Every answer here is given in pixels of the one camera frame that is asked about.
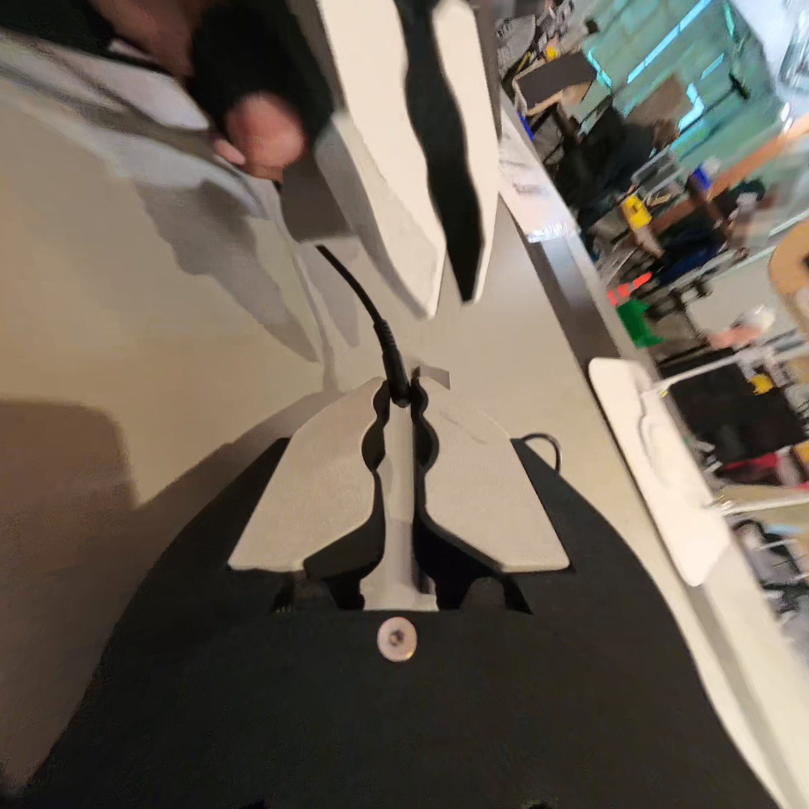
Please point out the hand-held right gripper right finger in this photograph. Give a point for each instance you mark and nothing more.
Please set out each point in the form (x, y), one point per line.
(493, 499)

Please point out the yellow shape sorter box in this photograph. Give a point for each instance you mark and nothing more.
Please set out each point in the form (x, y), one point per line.
(635, 212)

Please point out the orange traffic cone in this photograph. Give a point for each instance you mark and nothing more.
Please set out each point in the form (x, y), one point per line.
(632, 285)

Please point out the person's left hand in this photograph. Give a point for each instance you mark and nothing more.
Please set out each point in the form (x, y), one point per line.
(262, 136)

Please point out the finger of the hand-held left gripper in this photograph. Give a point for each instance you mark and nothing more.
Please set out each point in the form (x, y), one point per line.
(379, 177)
(483, 114)

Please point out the green plastic bin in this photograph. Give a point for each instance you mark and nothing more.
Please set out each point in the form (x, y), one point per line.
(635, 322)

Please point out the white desk lamp stand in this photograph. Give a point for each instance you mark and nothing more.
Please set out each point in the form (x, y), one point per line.
(663, 493)

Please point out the white paper sheet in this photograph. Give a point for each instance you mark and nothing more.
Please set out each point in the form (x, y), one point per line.
(524, 177)

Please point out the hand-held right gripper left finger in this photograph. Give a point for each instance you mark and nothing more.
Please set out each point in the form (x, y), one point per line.
(297, 493)

